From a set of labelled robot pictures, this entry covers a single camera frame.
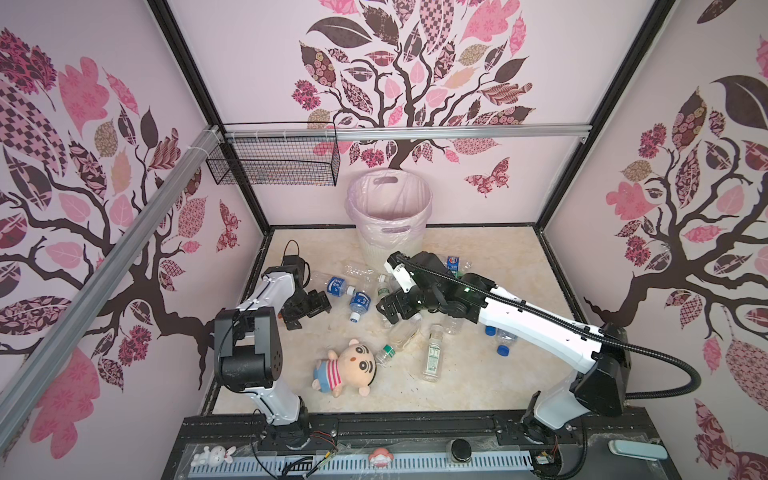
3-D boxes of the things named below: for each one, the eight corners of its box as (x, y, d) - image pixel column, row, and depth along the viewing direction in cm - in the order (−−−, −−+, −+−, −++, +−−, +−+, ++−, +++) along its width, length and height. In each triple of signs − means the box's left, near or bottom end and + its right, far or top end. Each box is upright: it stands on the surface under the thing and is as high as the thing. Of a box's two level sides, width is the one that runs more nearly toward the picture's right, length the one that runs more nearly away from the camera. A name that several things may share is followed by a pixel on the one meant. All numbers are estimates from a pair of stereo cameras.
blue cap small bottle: (343, 318, 95) (340, 310, 91) (358, 297, 101) (356, 288, 96) (357, 326, 94) (355, 318, 90) (371, 303, 99) (370, 295, 95)
